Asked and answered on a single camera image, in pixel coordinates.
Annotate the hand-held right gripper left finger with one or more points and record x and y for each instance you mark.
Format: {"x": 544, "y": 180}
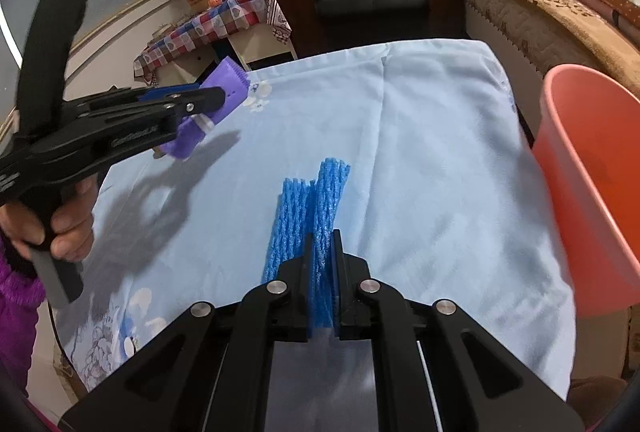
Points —
{"x": 300, "y": 302}

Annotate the checked tablecloth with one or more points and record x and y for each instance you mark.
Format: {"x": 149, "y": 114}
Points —
{"x": 220, "y": 19}

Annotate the white wooden table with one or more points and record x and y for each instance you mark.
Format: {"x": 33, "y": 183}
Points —
{"x": 260, "y": 46}

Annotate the person's left hand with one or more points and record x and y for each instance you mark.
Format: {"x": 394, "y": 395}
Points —
{"x": 75, "y": 222}

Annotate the purple foam net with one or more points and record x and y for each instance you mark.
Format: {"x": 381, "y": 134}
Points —
{"x": 230, "y": 81}

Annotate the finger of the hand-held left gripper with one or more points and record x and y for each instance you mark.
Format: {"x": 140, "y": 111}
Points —
{"x": 200, "y": 100}
{"x": 170, "y": 92}

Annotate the white quilted mattress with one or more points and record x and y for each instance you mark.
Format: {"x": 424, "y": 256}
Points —
{"x": 495, "y": 26}

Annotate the brown floral bedspread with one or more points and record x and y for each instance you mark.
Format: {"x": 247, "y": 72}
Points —
{"x": 550, "y": 6}

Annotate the blue foam net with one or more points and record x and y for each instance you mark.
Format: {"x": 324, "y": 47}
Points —
{"x": 325, "y": 192}

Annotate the pink plastic bucket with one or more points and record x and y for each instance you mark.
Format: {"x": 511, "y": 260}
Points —
{"x": 590, "y": 192}

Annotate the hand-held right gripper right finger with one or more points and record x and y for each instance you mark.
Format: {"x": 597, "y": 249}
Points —
{"x": 350, "y": 302}

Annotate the light blue tablecloth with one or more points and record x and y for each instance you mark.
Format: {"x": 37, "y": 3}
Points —
{"x": 425, "y": 136}

